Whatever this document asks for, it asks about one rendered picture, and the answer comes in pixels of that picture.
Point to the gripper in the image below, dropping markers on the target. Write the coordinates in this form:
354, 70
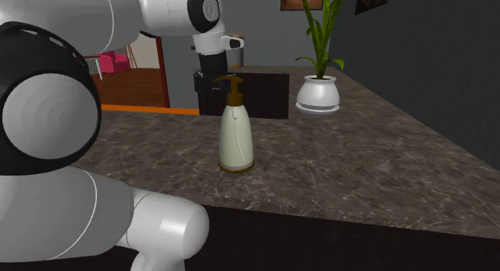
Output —
213, 63

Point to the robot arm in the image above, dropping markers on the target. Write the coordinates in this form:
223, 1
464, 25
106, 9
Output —
50, 117

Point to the cream soap dispenser brown pump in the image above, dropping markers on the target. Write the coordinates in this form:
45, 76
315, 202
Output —
235, 137

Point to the pink armchair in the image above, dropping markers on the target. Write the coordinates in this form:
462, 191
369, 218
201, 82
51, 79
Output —
113, 62

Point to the green plant in white pot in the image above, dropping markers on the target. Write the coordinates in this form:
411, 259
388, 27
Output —
318, 92

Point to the orange framed wall picture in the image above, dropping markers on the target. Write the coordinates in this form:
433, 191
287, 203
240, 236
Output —
293, 0

